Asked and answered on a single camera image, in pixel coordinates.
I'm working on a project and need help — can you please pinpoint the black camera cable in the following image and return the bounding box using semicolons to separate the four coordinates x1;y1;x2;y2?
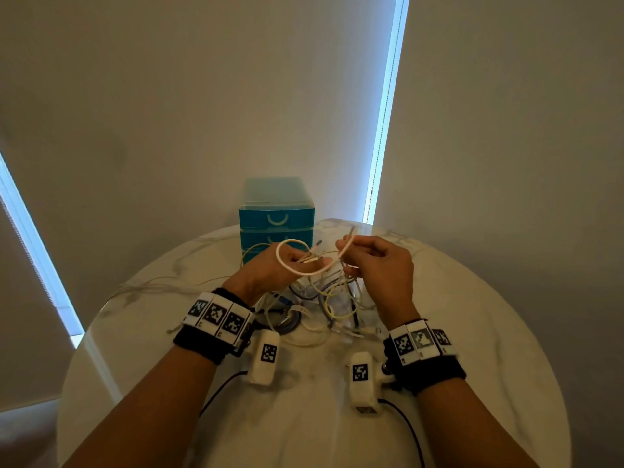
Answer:
378;398;426;468
198;370;250;418

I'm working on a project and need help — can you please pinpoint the white looped cable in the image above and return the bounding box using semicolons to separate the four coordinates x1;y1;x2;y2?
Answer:
275;233;357;278

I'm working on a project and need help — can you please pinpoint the black wristband with marker tags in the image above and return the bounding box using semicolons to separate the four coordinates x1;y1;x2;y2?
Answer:
173;287;257;366
383;318;467;397

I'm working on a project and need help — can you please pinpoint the person's left hand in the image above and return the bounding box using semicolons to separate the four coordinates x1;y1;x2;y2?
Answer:
222;241;334;308

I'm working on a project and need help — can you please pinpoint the person's right forearm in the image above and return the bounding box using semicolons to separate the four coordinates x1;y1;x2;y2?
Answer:
416;377;538;468

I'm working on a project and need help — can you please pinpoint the person's left forearm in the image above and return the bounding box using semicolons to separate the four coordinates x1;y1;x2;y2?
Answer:
62;345;218;468

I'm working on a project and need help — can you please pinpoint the teal plastic drawer organizer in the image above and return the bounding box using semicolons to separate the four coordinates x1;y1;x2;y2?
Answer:
238;177;316;265

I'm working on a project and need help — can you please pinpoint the pile of tangled cables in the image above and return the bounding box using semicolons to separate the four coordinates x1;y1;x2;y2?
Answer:
241;238;387;349

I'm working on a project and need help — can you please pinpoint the white wrist camera with marker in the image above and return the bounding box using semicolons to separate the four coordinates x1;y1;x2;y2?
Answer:
348;351;397;416
248;329;282;387

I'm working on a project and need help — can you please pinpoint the person's right hand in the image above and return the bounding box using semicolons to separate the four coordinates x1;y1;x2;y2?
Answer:
336;234;421;330

